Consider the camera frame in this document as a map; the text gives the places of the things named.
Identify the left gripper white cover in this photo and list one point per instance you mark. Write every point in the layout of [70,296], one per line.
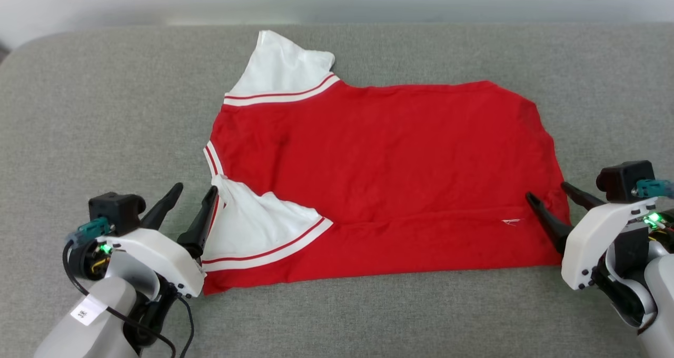
[158,258]

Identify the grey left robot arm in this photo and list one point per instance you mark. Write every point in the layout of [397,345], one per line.
[95,321]

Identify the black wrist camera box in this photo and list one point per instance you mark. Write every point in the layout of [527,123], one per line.
[621,179]
[116,210]

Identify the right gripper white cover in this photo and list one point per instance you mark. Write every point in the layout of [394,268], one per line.
[600,242]

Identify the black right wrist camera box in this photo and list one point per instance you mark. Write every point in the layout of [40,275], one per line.
[621,179]

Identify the red and white shirt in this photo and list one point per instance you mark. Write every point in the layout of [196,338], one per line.
[395,179]

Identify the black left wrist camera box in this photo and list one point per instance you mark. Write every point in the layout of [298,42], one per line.
[116,210]

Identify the grey fabric sofa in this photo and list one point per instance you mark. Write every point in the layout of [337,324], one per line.
[79,137]

